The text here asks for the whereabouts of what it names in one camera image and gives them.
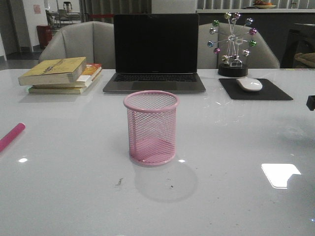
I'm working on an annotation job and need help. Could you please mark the white computer mouse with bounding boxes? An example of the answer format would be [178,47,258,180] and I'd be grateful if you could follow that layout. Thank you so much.
[236,78,263,91]

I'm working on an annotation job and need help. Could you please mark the pink red marker pen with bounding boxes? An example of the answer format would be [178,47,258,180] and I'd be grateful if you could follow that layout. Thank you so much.
[0,123,26,151]

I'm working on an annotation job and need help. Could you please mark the grey left armchair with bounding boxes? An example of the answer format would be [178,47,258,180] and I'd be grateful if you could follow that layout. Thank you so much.
[39,21,116,69]

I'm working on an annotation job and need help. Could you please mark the orange white middle book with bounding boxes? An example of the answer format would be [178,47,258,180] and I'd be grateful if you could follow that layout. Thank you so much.
[34,63,102,89]

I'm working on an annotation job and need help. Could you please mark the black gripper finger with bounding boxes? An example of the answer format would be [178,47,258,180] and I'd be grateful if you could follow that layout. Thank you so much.
[306,95,315,110]

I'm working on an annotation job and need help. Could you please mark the yellow top book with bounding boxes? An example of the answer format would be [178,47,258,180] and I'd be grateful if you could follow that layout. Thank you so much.
[18,57,87,86]

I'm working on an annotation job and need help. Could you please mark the grey armchair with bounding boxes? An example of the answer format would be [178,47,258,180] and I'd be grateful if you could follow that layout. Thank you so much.
[39,21,116,69]
[197,23,280,69]

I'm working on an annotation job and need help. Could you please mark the grey open laptop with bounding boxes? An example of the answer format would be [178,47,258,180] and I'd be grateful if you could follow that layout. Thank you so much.
[103,13,206,93]

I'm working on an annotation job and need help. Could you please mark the pink mesh pen holder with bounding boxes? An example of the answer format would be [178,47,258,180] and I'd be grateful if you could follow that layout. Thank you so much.
[123,90,179,166]

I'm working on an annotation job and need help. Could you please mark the grey right armchair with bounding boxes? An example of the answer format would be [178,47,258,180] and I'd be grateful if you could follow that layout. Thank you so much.
[197,23,280,69]

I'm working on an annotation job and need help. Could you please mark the fruit bowl on counter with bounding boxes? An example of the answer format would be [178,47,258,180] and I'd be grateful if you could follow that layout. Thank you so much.
[253,0,276,9]

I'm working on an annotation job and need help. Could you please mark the black mouse pad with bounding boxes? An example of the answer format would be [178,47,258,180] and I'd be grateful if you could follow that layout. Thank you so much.
[219,78,293,101]

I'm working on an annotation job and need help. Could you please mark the pale bottom book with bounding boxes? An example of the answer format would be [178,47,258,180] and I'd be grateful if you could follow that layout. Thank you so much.
[28,73,100,94]

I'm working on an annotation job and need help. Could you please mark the red bin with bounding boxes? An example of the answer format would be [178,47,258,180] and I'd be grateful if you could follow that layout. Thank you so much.
[36,25,52,49]

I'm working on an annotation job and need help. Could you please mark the ferris wheel desk ornament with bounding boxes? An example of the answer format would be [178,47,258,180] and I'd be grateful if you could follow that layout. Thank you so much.
[207,12,258,77]

